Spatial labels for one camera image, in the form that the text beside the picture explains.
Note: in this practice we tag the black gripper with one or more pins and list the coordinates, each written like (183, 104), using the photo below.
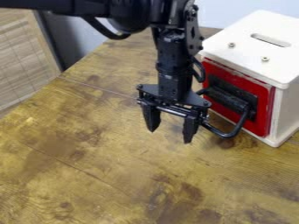
(171, 96)

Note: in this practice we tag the black metal drawer handle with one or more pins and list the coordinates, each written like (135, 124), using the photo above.
(232, 102)

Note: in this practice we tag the red drawer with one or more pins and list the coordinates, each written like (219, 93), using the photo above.
(263, 90)

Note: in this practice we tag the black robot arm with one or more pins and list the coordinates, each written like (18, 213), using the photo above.
(172, 21)

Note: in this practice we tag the white wooden box cabinet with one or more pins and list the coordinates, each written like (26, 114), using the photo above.
(260, 47)

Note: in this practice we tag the wooden slatted panel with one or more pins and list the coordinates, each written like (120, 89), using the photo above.
(28, 66)

